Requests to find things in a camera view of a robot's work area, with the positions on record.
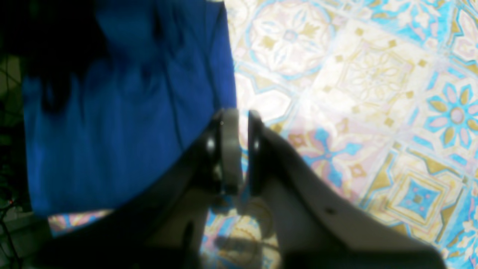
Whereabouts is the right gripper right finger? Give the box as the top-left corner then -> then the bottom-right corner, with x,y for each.
247,111 -> 446,269

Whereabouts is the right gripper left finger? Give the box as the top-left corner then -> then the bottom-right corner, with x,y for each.
37,109 -> 243,269

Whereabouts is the patterned tile tablecloth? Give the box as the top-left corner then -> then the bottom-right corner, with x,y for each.
49,0 -> 478,269

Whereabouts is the blue long-sleeve T-shirt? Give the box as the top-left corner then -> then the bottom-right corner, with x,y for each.
22,0 -> 237,216

